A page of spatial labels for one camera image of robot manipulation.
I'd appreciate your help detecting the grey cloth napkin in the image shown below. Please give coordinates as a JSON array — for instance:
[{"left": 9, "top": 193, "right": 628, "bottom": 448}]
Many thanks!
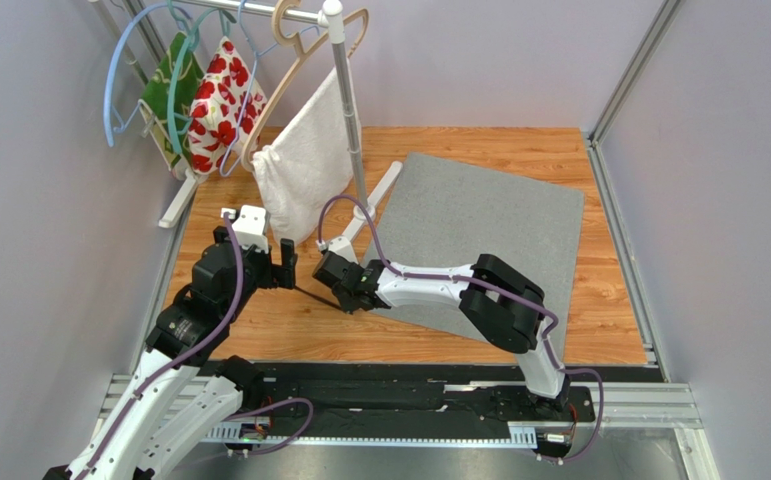
[{"left": 377, "top": 152, "right": 585, "bottom": 355}]

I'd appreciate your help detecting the teal hanger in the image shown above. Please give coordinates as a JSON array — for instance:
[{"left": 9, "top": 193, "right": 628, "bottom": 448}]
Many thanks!
[{"left": 167, "top": 8, "right": 236, "bottom": 158}]

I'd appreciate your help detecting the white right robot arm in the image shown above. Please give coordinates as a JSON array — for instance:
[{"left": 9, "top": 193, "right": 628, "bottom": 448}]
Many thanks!
[{"left": 313, "top": 251, "right": 570, "bottom": 400}]

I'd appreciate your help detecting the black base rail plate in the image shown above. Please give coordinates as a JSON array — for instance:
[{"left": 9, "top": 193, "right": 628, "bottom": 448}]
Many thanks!
[{"left": 243, "top": 363, "right": 597, "bottom": 440}]

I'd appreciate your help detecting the green patterned cloth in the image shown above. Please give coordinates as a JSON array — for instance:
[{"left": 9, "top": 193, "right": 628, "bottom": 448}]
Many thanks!
[{"left": 138, "top": 32, "right": 204, "bottom": 176}]

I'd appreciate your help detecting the red floral white cloth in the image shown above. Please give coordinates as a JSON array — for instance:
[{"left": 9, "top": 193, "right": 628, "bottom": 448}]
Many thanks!
[{"left": 187, "top": 36, "right": 268, "bottom": 174}]

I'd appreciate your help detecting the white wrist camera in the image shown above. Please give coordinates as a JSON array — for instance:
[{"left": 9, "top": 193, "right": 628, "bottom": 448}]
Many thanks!
[
  {"left": 317, "top": 235, "right": 359, "bottom": 266},
  {"left": 220, "top": 205, "right": 270, "bottom": 253}
]

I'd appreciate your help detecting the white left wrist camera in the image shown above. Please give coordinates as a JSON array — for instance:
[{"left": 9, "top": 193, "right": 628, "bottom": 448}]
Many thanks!
[{"left": 220, "top": 205, "right": 270, "bottom": 253}]

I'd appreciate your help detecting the beige wooden hanger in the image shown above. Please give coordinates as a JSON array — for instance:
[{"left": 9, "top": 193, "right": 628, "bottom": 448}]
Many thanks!
[{"left": 242, "top": 1, "right": 370, "bottom": 171}]

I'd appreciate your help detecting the blue wire hanger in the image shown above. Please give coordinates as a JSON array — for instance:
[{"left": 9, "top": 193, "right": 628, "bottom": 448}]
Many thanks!
[{"left": 217, "top": 0, "right": 320, "bottom": 178}]

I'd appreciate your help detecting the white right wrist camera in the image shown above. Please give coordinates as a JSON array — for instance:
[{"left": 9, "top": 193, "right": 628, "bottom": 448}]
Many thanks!
[{"left": 317, "top": 235, "right": 359, "bottom": 266}]

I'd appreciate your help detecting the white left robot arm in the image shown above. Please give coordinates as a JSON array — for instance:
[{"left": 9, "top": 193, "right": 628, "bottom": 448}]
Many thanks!
[{"left": 45, "top": 227, "right": 297, "bottom": 479}]

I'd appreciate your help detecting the light blue hanger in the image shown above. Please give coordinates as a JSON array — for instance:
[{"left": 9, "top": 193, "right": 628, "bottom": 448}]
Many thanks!
[{"left": 102, "top": 1, "right": 193, "bottom": 147}]

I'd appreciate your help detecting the white towel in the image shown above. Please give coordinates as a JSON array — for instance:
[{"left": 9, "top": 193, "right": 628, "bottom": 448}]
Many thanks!
[{"left": 251, "top": 70, "right": 353, "bottom": 244}]

